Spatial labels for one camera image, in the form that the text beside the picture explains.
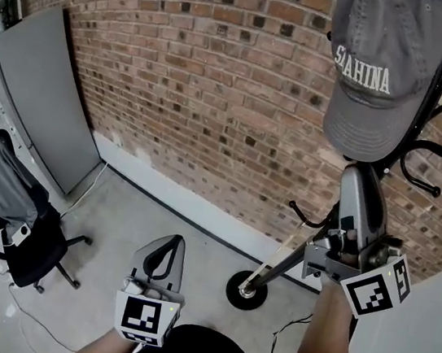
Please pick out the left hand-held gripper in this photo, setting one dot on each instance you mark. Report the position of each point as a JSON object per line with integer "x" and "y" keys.
{"x": 139, "y": 313}

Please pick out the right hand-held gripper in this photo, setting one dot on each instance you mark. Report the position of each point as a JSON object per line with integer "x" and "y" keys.
{"x": 372, "y": 295}

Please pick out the black coat rack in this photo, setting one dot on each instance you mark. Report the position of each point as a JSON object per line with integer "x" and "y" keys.
{"x": 234, "y": 286}

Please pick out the grey baseball cap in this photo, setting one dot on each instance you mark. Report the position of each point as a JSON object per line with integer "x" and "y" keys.
{"x": 383, "y": 52}

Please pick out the person's left forearm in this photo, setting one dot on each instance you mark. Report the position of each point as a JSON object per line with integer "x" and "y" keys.
{"x": 104, "y": 349}

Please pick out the person's right forearm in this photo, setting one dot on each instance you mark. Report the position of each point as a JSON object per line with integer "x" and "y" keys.
{"x": 325, "y": 331}

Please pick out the person's right hand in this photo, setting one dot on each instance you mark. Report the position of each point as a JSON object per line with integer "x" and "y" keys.
{"x": 348, "y": 248}

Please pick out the pale wooden hanger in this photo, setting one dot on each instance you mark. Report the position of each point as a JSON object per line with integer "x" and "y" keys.
{"x": 270, "y": 259}

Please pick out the black swivel office chair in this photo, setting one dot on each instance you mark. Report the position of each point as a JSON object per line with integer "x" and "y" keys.
{"x": 41, "y": 251}

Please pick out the small white device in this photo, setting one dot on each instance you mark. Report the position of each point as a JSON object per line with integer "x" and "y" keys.
{"x": 21, "y": 235}

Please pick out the grey partition panel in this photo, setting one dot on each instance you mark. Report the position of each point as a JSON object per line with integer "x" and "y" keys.
{"x": 48, "y": 96}

